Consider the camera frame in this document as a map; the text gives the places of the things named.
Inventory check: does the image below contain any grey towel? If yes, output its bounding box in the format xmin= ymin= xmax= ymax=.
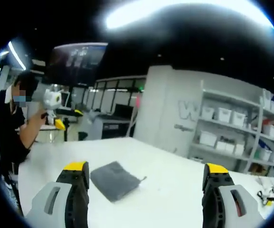
xmin=90 ymin=161 xmax=147 ymax=203

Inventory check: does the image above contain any black stand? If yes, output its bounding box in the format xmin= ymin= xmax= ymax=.
xmin=63 ymin=118 xmax=71 ymax=143

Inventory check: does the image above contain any grey cabinet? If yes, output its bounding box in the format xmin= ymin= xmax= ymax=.
xmin=86 ymin=109 xmax=132 ymax=141

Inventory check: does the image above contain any hanging dark screen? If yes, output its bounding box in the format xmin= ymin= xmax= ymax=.
xmin=46 ymin=42 xmax=109 ymax=86

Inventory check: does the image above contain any black desk monitor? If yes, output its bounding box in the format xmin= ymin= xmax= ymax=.
xmin=114 ymin=103 xmax=134 ymax=117

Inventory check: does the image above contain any person's body in black shirt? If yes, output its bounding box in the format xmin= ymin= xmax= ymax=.
xmin=0 ymin=72 xmax=40 ymax=190

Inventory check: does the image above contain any black and yellow tool pile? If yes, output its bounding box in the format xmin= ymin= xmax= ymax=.
xmin=256 ymin=178 xmax=274 ymax=207

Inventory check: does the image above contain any ceiling light strip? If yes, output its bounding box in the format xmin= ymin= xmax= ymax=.
xmin=7 ymin=40 xmax=28 ymax=71

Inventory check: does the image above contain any white shelf rack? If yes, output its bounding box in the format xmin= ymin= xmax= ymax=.
xmin=189 ymin=87 xmax=274 ymax=178

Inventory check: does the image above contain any group of white storage bins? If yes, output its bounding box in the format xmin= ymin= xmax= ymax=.
xmin=199 ymin=104 xmax=274 ymax=165

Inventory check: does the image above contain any long ceiling light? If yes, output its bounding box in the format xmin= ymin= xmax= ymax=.
xmin=103 ymin=0 xmax=274 ymax=32

